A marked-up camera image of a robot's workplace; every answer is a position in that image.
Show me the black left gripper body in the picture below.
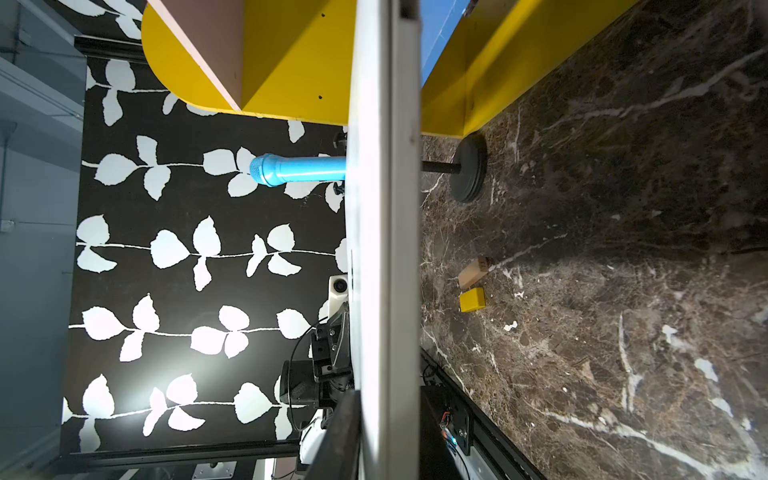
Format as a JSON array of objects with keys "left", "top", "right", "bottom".
[{"left": 311, "top": 302, "right": 353, "bottom": 382}]

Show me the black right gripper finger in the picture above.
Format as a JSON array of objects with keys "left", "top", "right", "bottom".
[{"left": 305, "top": 390, "right": 362, "bottom": 480}]

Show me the yellow wooden block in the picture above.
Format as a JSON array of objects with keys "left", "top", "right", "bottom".
[{"left": 459, "top": 287, "right": 486, "bottom": 313}]

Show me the natural wooden block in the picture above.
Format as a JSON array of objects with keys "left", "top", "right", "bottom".
[{"left": 458, "top": 257, "right": 491, "bottom": 291}]

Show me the black microphone stand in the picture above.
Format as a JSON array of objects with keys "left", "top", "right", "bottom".
[{"left": 332, "top": 131, "right": 488, "bottom": 204}]

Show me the yellow blue toy shelf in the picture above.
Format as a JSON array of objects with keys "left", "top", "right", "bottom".
[{"left": 141, "top": 1, "right": 629, "bottom": 138}]

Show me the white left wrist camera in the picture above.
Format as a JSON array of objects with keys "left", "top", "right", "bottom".
[{"left": 328, "top": 274, "right": 349, "bottom": 303}]

